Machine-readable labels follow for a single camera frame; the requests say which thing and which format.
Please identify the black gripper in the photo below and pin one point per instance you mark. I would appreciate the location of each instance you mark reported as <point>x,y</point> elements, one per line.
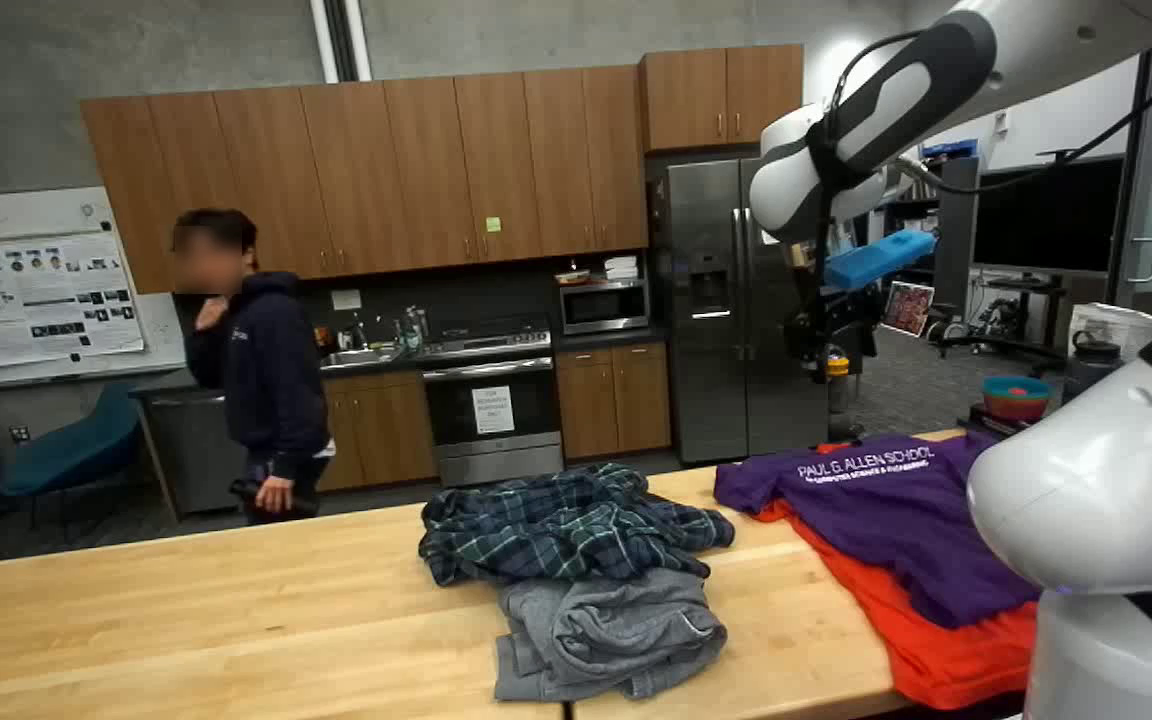
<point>836,326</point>

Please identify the purple printed t-shirt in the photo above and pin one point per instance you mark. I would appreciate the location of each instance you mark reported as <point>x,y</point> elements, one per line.
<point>908,512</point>

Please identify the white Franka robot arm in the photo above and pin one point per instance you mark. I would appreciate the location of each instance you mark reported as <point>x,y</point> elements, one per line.
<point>1110,494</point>

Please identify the blue green plaid shirt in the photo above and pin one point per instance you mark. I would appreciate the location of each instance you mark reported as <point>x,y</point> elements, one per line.
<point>560,526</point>

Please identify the orange t-shirt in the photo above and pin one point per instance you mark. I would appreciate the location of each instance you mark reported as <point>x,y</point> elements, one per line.
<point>950,652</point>

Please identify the framed picture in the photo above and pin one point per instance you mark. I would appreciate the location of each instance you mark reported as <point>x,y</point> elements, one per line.
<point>908,308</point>

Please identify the stainless steel refrigerator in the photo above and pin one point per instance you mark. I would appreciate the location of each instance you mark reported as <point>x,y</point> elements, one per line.
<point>710,333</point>

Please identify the blue plastic bowl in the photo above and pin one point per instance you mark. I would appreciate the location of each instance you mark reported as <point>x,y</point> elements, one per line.
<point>1017,398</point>

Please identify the stack of white plates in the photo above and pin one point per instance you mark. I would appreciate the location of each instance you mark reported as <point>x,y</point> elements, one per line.
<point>621,265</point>

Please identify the stainless steel microwave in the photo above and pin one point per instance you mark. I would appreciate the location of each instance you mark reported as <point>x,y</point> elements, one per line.
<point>601,305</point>

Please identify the wooden base cabinet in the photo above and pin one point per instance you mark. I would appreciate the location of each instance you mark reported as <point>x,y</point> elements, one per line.
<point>380,427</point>
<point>615,403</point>

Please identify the black monitor screen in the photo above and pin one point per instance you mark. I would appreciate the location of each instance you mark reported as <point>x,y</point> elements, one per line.
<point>1041,214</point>

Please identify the small serving bowl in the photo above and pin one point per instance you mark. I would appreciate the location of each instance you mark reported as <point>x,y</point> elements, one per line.
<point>575,276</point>

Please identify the stainless steel oven range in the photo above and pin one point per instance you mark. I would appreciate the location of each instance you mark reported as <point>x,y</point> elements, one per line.
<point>492,412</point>

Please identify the white paper sheet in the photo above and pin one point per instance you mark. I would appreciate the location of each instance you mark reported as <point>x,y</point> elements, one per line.
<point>492,411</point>

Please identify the green sticky note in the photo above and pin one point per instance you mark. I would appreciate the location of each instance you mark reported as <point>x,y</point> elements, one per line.
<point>492,226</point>

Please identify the grey denim garment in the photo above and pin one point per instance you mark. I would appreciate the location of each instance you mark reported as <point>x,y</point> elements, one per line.
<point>601,633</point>

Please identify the person in dark hoodie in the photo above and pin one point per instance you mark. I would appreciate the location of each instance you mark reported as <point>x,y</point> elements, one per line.
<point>271,375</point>

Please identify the white ceiling pipes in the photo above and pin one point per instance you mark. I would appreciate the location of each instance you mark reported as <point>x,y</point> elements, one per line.
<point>343,41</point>

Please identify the stainless steel dishwasher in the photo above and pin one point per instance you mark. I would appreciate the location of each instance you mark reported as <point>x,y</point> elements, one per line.
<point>199,455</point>

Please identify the blue lounge chair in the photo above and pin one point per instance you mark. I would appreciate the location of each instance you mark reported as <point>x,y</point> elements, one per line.
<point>76,444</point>

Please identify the white poster board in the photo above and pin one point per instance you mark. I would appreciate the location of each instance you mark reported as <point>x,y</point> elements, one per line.
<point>41,287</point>

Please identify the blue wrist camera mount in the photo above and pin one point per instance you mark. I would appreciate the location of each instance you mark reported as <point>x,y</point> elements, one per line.
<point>876,258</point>

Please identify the small wooden wall cabinet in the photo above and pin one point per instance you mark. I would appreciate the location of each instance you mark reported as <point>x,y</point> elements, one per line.
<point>721,98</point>

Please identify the long wooden wall cabinets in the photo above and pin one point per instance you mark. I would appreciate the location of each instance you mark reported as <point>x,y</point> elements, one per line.
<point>377,175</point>

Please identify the white wall outlet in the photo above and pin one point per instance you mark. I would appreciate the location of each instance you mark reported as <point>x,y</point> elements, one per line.
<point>346,300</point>

